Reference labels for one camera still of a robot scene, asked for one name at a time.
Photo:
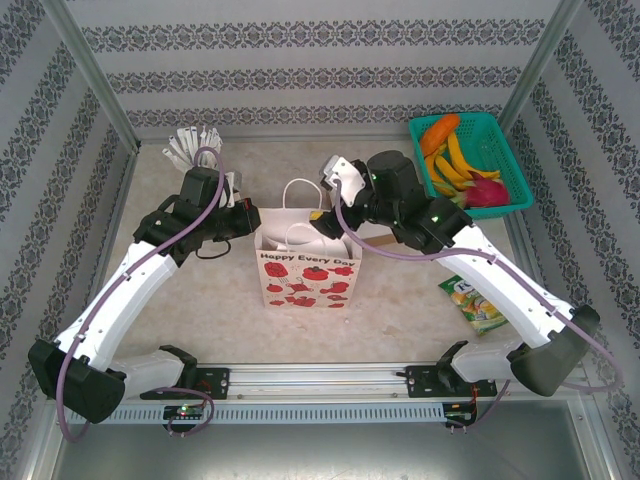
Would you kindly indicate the red white paper gift bag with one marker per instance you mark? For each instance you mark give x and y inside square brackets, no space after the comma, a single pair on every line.
[305,285]

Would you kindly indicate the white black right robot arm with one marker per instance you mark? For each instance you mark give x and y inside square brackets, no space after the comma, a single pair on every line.
[505,295]

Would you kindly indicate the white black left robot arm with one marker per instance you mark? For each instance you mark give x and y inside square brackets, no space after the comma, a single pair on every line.
[125,295]

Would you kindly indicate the white wrapped straw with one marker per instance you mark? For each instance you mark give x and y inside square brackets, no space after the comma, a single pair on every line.
[204,137]
[182,145]
[191,139]
[172,152]
[215,139]

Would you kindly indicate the yellow banana bunch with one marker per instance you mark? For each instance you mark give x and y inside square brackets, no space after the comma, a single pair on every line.
[457,160]

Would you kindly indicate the orange toy fruit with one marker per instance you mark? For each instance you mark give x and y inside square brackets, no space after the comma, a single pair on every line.
[440,131]

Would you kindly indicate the pink dragon fruit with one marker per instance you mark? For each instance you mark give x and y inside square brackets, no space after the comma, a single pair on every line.
[487,192]

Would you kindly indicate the teal plastic basket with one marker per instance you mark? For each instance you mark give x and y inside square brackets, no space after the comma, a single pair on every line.
[500,150]

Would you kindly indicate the green yellow candy bag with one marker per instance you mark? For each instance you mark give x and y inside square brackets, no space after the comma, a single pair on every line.
[475,307]

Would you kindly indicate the aluminium back rail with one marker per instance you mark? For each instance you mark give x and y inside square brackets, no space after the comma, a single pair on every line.
[325,134]

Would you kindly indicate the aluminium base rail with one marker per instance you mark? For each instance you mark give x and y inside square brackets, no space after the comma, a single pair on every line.
[320,381]

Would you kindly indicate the aluminium frame post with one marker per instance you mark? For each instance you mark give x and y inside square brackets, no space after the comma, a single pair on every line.
[540,60]
[85,65]

